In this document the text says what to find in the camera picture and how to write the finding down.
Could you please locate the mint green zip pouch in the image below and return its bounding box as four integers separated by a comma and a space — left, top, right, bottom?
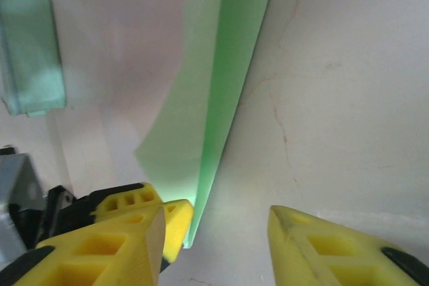
0, 0, 68, 118

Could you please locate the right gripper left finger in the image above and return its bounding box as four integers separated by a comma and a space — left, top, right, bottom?
12, 205, 168, 286

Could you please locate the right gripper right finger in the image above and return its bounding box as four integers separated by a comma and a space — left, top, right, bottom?
267, 204, 429, 286

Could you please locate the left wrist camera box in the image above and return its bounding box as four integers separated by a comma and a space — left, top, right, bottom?
0, 147, 46, 260

